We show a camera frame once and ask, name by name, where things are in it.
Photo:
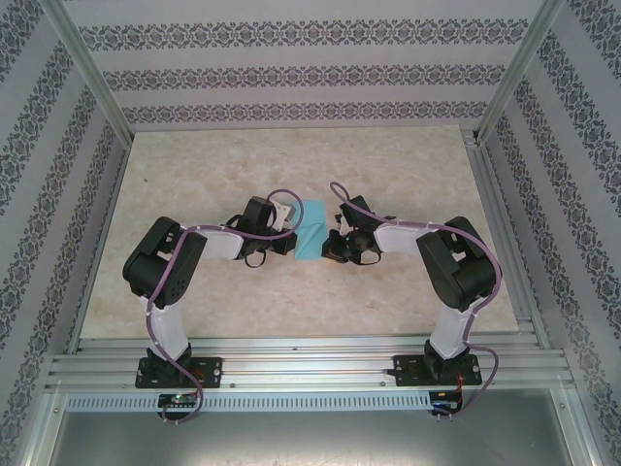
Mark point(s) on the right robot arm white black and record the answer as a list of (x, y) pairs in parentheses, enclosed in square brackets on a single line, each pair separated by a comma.
[(400, 238)]

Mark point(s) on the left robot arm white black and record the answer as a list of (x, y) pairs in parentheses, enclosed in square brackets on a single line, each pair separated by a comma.
[(167, 330)]

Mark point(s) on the grey metal sheet panel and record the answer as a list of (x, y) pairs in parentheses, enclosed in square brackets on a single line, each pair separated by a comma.
[(310, 437)]

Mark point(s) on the small circuit board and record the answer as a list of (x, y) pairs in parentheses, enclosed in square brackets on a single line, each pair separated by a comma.
[(177, 400), (444, 402)]

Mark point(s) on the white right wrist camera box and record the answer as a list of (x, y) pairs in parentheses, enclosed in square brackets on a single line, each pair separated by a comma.
[(342, 226)]

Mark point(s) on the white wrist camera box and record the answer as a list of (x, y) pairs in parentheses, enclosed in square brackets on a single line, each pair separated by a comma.
[(342, 226), (284, 213)]

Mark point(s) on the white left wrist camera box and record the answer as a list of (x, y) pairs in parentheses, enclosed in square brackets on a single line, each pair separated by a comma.
[(284, 213)]

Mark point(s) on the aluminium mounting rail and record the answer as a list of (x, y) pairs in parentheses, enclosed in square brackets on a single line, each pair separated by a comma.
[(310, 369)]

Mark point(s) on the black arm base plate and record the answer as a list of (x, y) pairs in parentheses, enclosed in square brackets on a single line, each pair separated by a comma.
[(213, 369), (402, 371)]

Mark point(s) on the aluminium side rail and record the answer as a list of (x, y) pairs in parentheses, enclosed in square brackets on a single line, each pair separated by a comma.
[(97, 252), (504, 242)]

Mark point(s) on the aluminium frame post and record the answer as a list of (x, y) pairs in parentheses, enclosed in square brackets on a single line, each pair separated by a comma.
[(92, 73), (521, 73)]

